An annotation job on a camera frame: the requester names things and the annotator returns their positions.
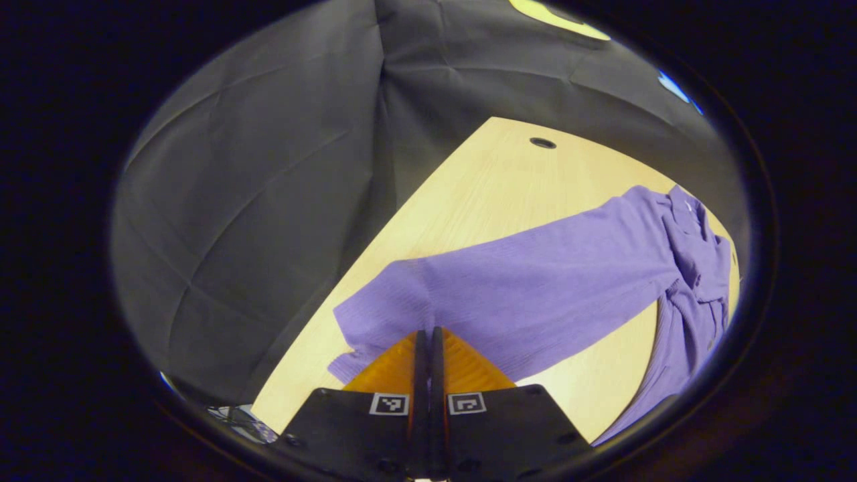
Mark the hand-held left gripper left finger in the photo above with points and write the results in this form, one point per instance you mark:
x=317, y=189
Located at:
x=355, y=435

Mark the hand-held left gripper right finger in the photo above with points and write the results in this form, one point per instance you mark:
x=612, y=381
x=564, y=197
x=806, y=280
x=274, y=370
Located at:
x=509, y=435

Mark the purple knit cardigan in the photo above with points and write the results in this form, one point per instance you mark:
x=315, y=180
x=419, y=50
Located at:
x=535, y=281

